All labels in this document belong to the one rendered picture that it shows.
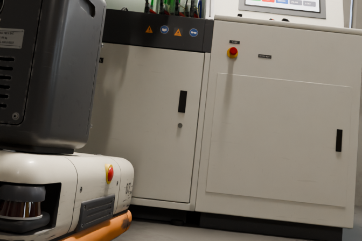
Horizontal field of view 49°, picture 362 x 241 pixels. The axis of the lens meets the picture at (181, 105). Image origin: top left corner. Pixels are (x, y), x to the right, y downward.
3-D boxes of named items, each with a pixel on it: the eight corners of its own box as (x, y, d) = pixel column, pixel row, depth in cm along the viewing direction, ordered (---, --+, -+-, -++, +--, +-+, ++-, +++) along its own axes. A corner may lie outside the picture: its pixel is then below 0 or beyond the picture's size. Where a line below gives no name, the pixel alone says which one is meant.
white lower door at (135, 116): (42, 186, 176) (64, 37, 184) (44, 186, 178) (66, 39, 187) (188, 203, 175) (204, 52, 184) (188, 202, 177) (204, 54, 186)
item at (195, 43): (69, 37, 185) (74, 5, 187) (71, 40, 189) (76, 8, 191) (202, 51, 184) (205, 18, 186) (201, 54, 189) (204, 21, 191)
